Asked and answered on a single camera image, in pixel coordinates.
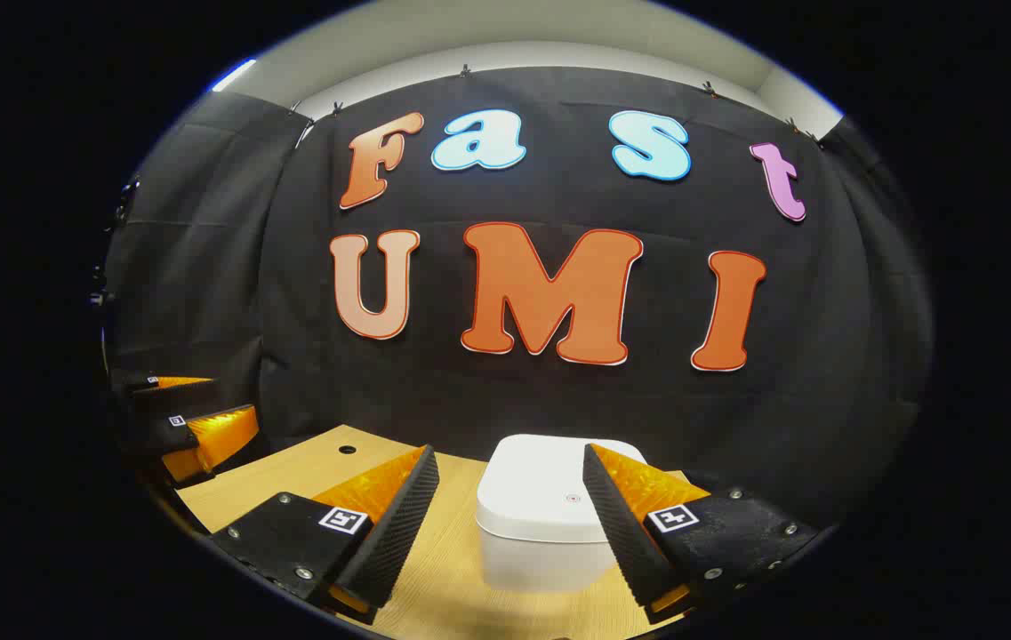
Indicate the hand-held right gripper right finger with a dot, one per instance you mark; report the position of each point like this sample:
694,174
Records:
621,533

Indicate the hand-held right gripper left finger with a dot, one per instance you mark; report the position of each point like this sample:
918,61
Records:
398,533

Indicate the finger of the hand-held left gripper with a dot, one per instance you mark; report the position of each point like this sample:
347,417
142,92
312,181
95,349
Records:
220,436
180,383

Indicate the white desktop garbage bin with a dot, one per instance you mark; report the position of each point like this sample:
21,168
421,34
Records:
532,507

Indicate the wooden desktop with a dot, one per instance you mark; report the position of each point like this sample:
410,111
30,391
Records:
452,551

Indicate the ceiling light strip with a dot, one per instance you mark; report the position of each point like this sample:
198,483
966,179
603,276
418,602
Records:
234,76

